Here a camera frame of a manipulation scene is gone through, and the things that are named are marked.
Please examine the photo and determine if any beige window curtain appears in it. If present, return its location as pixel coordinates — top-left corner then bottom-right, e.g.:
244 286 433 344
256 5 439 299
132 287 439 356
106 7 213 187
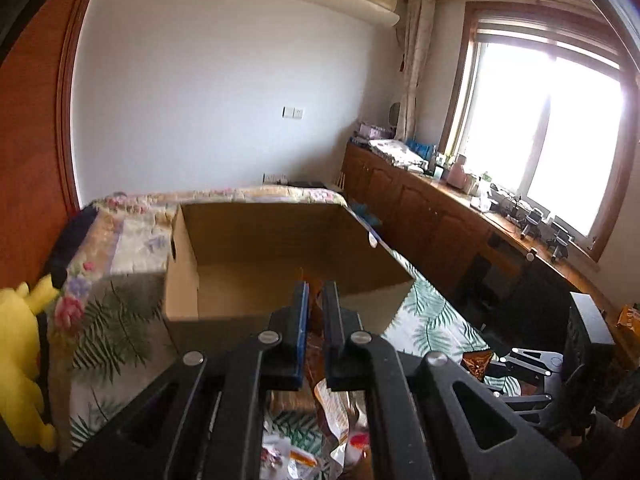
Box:
396 0 435 142

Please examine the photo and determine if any yellow Pikachu plush toy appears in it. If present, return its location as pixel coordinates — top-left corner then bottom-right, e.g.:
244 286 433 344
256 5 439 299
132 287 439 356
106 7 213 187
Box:
0 275 58 452

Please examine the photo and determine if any wooden wardrobe door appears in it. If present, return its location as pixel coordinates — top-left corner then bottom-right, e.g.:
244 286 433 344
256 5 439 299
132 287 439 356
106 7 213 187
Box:
1 0 89 287

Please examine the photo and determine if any chicken foot snack packet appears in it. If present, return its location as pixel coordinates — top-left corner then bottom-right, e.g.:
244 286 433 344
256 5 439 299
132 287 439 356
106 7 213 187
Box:
314 379 352 451

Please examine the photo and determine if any floral quilt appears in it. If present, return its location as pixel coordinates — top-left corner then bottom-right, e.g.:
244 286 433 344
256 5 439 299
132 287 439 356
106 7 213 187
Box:
43 184 346 338

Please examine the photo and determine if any wall power outlet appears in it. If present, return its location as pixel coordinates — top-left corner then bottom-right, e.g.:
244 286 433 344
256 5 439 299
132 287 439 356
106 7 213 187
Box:
262 174 288 185

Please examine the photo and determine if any wooden framed window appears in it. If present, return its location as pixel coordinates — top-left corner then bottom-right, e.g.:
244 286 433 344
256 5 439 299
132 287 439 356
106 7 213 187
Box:
439 1 639 261

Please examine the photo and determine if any brown cardboard box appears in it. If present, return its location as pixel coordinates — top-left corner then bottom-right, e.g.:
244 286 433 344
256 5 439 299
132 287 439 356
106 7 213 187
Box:
163 202 414 356

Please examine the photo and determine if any folded patterned cloth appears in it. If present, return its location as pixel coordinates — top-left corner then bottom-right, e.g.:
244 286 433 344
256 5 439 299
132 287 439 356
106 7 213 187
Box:
369 139 427 169

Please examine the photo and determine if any white orange snack packet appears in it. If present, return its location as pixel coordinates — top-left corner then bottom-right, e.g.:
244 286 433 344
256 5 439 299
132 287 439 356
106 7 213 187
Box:
259 434 320 480

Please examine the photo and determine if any wooden cabinet counter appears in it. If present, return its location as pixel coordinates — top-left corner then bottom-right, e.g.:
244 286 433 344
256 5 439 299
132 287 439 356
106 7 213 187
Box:
342 143 639 365

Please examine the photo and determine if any pink jar on counter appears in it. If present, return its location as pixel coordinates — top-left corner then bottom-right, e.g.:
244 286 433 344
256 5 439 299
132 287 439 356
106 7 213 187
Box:
446 154 466 190

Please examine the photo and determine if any white wall switch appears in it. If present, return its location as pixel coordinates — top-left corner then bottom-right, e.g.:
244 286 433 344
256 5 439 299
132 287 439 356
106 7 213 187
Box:
282 106 304 120

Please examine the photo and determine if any palm leaf bed sheet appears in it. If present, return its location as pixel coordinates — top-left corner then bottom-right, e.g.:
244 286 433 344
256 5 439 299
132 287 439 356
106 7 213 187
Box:
50 258 489 479

